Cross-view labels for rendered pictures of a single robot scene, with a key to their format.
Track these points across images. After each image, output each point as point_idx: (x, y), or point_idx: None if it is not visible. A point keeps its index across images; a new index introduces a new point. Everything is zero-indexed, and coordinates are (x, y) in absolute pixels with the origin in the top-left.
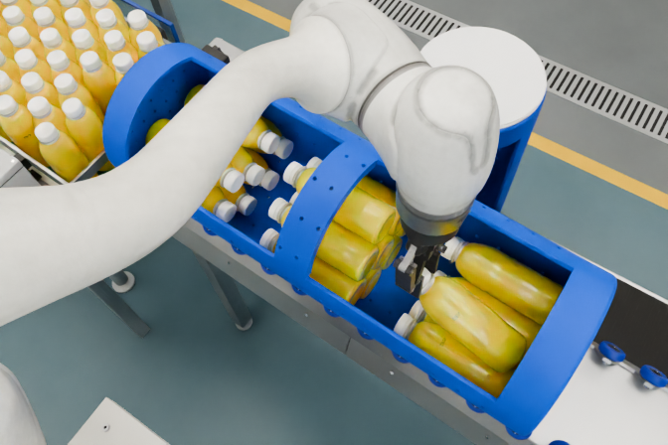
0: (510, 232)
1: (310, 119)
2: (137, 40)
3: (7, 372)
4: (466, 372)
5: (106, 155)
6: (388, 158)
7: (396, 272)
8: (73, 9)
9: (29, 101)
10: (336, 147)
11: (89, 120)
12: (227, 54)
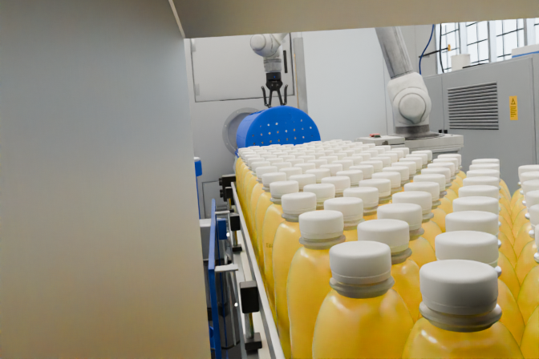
0: (249, 115)
1: (253, 114)
2: (258, 146)
3: (391, 102)
4: None
5: (320, 136)
6: (281, 45)
7: (286, 93)
8: (267, 148)
9: (332, 141)
10: (258, 111)
11: None
12: (200, 221)
